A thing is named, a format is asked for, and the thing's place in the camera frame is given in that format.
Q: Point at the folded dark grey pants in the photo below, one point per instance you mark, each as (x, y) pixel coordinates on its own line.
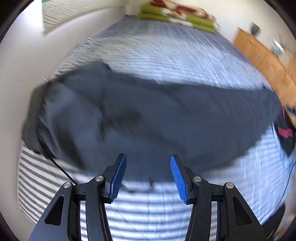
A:
(31, 127)

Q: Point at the landscape wall hanging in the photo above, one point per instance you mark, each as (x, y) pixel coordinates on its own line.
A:
(58, 12)

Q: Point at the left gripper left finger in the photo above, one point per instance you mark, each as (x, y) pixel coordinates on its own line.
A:
(61, 218)

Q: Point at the black jacket pink stripe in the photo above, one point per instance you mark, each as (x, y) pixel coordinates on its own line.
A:
(285, 131)

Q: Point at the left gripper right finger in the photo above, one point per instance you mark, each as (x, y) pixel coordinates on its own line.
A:
(235, 219)

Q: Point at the dark ceramic vase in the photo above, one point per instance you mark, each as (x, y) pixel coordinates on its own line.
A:
(254, 29)

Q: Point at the wooden slatted bed rail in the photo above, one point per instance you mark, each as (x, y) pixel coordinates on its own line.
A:
(278, 76)

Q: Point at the dark navy blue pants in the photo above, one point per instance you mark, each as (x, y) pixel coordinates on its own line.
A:
(92, 114)

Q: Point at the blue white striped bedspread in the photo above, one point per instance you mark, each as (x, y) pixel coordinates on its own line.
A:
(165, 53)

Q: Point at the potted spider plant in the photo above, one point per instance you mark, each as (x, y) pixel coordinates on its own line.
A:
(278, 48)

